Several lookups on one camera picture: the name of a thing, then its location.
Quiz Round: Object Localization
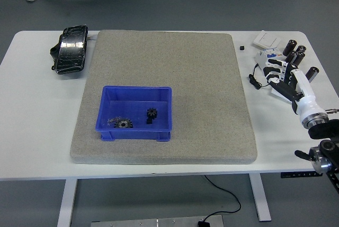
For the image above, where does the small black gear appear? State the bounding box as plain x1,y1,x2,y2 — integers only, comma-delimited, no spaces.
146,107,159,119

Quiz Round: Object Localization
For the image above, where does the white wall switch plate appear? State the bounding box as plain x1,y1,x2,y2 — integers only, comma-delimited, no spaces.
253,30,282,49

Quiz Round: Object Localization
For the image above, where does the white circuit breaker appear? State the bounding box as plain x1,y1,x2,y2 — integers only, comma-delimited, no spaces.
255,48,284,71

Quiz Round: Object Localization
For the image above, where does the blue plastic box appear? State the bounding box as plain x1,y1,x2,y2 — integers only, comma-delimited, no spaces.
95,86,173,142

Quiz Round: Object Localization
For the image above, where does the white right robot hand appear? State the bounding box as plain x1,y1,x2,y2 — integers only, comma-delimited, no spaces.
263,57,325,122

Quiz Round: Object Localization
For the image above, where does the black adapter cord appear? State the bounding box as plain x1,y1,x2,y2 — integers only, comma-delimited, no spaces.
248,63,271,90

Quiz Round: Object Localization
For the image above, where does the black tape-wrapped device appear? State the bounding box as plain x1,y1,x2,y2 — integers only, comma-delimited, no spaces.
50,24,89,76

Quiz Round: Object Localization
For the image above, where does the large black gear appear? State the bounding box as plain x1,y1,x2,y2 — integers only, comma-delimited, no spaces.
114,117,135,129

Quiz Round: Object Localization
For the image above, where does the grey-brown felt mat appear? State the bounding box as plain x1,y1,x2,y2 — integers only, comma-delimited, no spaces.
69,30,258,165

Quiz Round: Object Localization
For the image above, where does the white table leg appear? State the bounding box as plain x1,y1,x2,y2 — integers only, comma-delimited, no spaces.
248,174,272,222
57,179,78,227

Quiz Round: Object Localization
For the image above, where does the black floor cable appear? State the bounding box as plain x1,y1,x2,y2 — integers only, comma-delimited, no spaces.
203,175,242,222

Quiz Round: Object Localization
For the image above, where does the grey metal floor plate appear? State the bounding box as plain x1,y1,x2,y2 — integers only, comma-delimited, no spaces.
91,215,225,227

